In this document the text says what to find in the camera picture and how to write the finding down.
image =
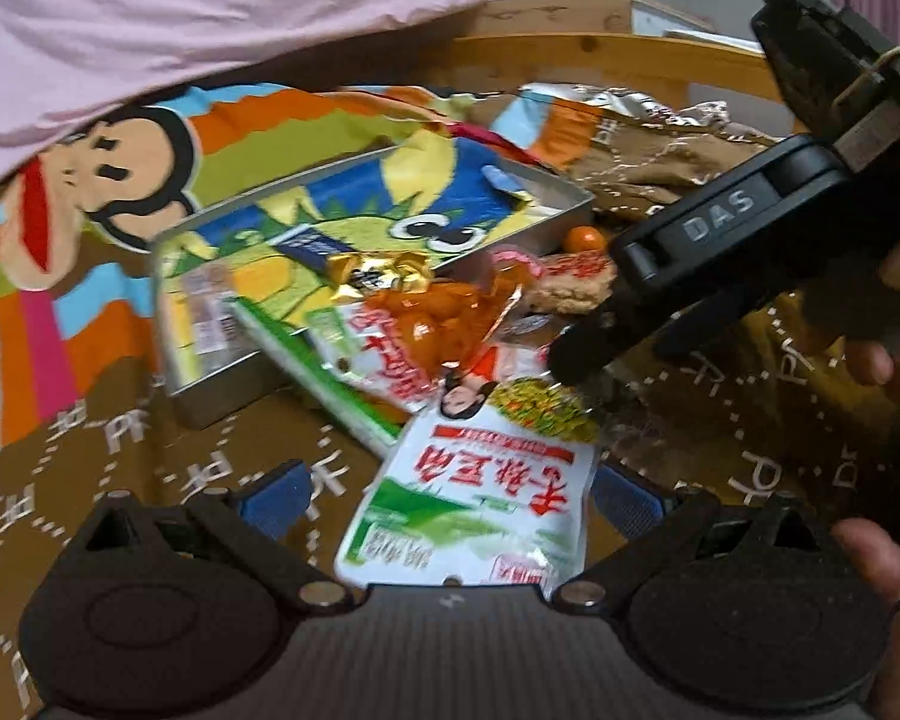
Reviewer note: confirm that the dark blue snack stick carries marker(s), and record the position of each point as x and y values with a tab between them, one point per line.
311	247

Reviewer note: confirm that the gold wrapped candy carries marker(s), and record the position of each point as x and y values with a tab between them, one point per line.
375	274

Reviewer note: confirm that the white green snack packet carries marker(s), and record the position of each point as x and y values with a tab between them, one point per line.
480	495

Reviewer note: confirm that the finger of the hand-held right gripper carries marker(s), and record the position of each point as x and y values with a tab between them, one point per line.
589	349

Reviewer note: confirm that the metal tin tray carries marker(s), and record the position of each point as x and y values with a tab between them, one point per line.
210	401

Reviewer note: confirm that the red white snack packet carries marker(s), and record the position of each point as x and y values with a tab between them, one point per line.
390	369

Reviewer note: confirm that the white orange snack packet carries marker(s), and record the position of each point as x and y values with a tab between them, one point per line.
506	360

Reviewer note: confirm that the wooden board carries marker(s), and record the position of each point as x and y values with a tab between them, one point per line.
555	13

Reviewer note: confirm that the pink brown snack packet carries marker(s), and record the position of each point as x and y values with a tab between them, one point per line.
210	311

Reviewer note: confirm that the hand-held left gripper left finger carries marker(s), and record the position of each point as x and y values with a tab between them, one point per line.
279	496

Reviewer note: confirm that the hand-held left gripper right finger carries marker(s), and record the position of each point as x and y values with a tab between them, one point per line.
621	496

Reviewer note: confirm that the person's right hand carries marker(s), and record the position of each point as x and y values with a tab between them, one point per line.
874	367

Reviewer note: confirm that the small orange ball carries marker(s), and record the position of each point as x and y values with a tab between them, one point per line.
583	240

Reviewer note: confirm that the pink cloth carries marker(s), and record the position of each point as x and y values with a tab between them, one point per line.
195	15

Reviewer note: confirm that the red label cracker packet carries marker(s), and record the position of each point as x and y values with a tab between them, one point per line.
570	281

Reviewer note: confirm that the flat green packet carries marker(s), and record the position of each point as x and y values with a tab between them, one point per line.
322	384

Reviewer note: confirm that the printed cartoon blanket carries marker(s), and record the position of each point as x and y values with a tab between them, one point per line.
195	465

